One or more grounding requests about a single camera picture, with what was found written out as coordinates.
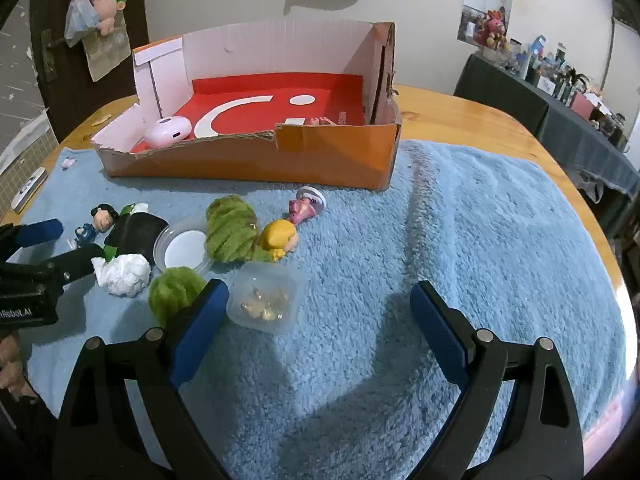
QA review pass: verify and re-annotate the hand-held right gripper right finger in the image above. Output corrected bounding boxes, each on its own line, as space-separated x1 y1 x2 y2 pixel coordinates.
410 280 586 480

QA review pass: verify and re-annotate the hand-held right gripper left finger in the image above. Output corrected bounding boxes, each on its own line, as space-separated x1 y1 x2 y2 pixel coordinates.
52 279 231 480

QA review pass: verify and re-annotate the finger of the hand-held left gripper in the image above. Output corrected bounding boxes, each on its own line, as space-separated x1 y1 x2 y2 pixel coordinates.
42 243 107 287
0 218 64 262

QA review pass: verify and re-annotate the green fuzzy ball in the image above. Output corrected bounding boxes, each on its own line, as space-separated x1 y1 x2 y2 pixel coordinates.
147 267 209 330
205 196 259 264

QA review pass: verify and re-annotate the white tissue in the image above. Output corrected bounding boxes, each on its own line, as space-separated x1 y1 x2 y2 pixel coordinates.
91 254 152 299

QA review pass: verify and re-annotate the black-haired figurine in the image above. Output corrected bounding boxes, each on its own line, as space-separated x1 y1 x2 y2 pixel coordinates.
75 203 119 249

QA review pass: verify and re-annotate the black suit doll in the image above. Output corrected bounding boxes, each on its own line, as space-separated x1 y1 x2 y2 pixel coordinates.
102 202 169 262

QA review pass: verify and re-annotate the small clear plastic container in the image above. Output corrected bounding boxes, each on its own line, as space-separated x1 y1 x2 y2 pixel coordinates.
227 261 306 336

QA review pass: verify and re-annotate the pink figurine with white base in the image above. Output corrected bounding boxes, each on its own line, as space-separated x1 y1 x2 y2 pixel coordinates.
287 185 329 226

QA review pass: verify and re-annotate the orange and white cardboard box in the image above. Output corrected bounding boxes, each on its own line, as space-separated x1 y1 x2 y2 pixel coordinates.
91 21 403 192

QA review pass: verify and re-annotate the person's left hand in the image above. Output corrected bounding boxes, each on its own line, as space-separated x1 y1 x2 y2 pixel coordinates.
0 335 27 402

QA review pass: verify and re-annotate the white remote control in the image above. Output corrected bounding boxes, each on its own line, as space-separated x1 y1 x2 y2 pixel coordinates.
11 167 49 215

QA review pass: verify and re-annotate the fluffy blue towel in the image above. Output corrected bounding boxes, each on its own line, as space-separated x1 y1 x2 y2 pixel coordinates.
0 139 632 480

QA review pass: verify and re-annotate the clear round lid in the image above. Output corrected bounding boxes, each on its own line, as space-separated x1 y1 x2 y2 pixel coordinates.
152 217 214 275

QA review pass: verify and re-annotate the pink earbuds case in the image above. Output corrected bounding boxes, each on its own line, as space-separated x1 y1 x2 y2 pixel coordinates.
144 115 192 149

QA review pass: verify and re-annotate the hanging plush toys bag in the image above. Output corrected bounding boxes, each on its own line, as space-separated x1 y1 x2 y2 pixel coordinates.
81 24 133 82

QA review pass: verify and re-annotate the pale blue plastic bag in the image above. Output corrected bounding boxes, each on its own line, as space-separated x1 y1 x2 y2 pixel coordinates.
64 0 102 45

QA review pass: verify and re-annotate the pink plush toy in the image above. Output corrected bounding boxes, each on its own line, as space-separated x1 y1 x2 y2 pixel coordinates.
91 0 127 37

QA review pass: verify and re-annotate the side table with dark cloth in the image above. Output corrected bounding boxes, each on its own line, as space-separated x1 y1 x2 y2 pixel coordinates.
452 51 640 203

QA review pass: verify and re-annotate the pink box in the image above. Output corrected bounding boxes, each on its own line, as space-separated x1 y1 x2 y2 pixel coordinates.
570 91 599 119

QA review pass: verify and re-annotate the row of bottles and boxes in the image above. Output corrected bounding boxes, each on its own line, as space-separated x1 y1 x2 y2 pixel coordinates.
509 34 632 142

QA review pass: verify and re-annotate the pink plush on side table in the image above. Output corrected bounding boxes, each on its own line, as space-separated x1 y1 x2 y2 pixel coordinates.
476 8 509 49

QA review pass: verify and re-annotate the metal door handle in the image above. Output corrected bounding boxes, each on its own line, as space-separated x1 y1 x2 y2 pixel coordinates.
40 28 67 84

